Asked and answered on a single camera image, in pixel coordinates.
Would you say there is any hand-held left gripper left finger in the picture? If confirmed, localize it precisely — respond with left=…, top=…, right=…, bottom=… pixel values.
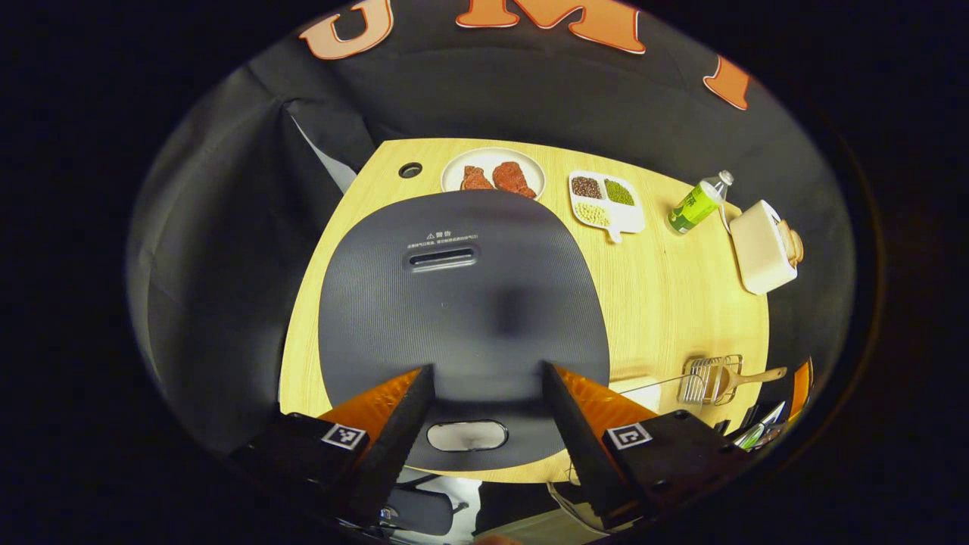
left=227, top=365, right=438, bottom=523

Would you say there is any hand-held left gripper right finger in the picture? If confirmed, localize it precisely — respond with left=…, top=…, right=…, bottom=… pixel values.
left=541, top=362, right=750, bottom=531

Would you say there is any metal wire chopstick holder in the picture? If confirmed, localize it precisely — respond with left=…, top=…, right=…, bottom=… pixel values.
left=678, top=354, right=744, bottom=406

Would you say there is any dark grey rice cooker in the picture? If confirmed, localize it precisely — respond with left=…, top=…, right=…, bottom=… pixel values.
left=318, top=189, right=611, bottom=472

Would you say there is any black office chair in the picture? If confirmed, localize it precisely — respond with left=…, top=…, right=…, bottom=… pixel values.
left=382, top=473, right=470, bottom=537

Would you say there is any toast bread slice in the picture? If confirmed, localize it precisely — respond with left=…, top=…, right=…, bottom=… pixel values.
left=780, top=220, right=805, bottom=266

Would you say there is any white toaster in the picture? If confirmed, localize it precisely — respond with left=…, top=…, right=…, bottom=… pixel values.
left=729, top=200, right=799, bottom=296

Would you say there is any green label water bottle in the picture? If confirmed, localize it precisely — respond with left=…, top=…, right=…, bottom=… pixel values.
left=666, top=170, right=734, bottom=235

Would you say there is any white divided bean dish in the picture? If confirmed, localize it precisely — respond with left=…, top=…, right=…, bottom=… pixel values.
left=568, top=170, right=647, bottom=244

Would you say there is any white round plate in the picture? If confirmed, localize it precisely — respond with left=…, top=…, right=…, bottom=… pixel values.
left=441, top=147, right=547, bottom=201

